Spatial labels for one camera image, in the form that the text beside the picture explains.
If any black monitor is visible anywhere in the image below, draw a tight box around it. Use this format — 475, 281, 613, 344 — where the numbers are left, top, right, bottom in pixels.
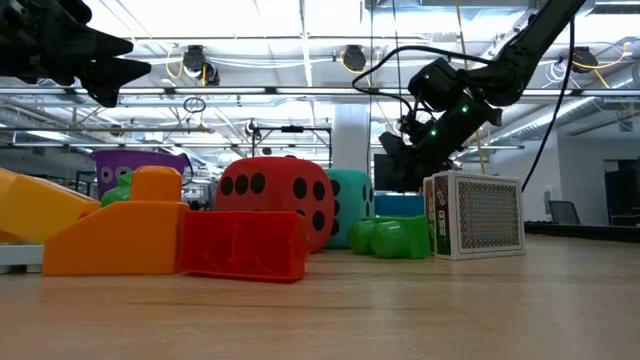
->
373, 153, 401, 192

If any purple monster-face bucket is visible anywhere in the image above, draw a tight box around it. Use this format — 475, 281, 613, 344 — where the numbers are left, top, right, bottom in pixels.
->
89, 148, 194, 201

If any red foam die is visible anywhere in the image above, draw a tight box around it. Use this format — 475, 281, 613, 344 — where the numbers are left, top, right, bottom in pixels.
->
214, 156, 336, 255

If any grey office chair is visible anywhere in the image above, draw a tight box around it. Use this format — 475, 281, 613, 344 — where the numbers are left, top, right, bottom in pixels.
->
547, 199, 581, 225

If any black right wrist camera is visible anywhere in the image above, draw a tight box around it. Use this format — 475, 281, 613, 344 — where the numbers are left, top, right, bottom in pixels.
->
408, 57, 469, 112

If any red building block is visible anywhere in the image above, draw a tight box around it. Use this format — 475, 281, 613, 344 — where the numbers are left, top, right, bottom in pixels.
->
178, 209, 310, 284

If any bright green building block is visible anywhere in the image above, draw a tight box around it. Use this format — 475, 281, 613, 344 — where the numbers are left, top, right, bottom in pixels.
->
348, 215, 432, 260

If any black table frame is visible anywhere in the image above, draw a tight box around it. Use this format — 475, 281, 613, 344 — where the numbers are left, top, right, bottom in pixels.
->
523, 221, 640, 244

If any playing card deck box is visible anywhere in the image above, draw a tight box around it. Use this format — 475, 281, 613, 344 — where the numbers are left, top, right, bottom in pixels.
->
422, 170, 526, 261

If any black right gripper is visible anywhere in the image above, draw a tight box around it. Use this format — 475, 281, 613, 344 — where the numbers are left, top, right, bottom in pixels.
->
378, 94, 504, 194

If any black metal stand frame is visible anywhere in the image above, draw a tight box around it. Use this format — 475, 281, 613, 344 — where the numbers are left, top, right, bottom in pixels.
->
251, 125, 334, 169

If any blue plastic bin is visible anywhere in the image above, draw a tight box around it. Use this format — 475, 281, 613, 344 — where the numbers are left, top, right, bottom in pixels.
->
373, 193, 426, 219

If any white square pillar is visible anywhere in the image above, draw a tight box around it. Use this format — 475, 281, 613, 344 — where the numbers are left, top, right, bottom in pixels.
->
332, 103, 372, 174

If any teal foam die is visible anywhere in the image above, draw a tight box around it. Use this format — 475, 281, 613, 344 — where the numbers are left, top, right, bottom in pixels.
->
324, 168, 375, 250

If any orange stepped building block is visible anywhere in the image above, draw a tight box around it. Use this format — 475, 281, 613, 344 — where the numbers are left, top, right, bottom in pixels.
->
42, 165, 190, 277

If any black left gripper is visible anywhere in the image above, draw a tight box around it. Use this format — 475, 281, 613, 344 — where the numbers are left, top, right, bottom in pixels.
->
0, 0, 152, 109

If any black cabinet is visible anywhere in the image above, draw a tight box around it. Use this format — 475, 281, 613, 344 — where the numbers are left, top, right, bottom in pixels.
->
603, 159, 640, 227

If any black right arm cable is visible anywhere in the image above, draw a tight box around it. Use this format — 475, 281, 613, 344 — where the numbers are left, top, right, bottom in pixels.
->
521, 18, 576, 194

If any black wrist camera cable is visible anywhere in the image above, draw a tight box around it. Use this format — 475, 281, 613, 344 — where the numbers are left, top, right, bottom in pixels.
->
351, 44, 494, 116

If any golden yellow building block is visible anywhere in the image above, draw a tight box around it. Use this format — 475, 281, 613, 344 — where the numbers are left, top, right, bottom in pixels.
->
0, 167, 101, 245

